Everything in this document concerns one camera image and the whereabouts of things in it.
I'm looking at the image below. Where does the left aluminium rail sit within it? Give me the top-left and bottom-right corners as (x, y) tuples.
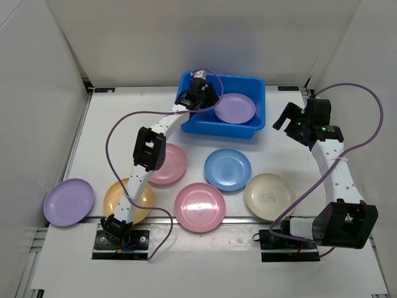
(16, 88), (94, 297)

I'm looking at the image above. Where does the pink plate front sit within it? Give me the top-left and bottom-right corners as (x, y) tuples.
(174, 183), (226, 233)

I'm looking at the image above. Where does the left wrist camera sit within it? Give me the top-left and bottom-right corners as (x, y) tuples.
(190, 70), (207, 81)

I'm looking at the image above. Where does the purple plate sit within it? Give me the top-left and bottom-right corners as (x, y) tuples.
(214, 93), (256, 124)
(43, 178), (95, 227)

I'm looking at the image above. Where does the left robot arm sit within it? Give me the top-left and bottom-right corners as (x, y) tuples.
(100, 70), (223, 249)

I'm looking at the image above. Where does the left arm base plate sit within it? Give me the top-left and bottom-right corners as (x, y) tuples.
(91, 229), (150, 261)

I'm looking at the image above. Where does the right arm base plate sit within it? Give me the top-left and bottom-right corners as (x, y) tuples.
(252, 229), (320, 263)

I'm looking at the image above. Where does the cream plate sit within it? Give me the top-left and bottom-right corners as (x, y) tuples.
(244, 173), (296, 222)

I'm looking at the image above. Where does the blue plate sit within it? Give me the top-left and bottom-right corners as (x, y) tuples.
(204, 148), (252, 192)

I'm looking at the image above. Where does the pink plate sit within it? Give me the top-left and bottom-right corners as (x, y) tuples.
(174, 183), (226, 233)
(149, 143), (187, 185)

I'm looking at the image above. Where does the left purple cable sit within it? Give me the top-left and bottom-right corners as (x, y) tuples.
(105, 68), (224, 261)

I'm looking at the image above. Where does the pink plate back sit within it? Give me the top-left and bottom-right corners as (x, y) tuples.
(149, 143), (187, 185)

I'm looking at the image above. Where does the yellow plate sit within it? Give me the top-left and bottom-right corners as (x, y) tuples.
(103, 182), (154, 225)

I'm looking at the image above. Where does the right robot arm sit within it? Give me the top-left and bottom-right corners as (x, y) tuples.
(269, 99), (378, 249)

